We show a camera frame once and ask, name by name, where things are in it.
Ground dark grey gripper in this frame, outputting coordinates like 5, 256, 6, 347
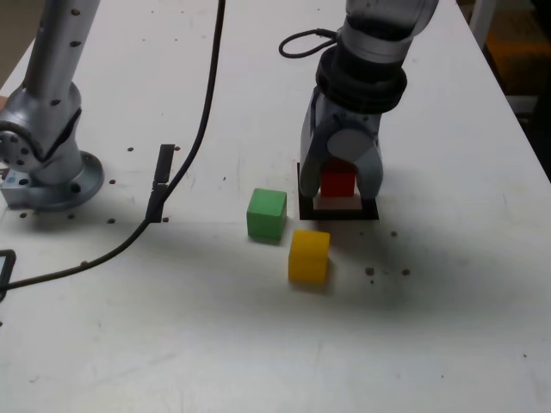
299, 87, 385, 200

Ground red cube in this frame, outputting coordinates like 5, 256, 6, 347
320, 157, 358, 199

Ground green cube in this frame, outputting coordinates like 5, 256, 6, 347
246, 188, 288, 241

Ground yellow cube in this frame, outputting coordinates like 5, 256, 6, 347
287, 229, 332, 286

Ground black tape square outline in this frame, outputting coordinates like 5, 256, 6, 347
296, 161, 381, 222

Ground black tape strip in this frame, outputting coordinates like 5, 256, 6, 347
144, 144, 176, 224

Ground small grey box, blue sticker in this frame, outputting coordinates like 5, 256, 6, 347
0, 170, 31, 208

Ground black cable loop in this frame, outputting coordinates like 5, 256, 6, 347
278, 28, 344, 59

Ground long black cable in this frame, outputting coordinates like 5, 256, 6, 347
6, 0, 227, 290

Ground white post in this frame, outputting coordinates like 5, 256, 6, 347
468, 0, 500, 46

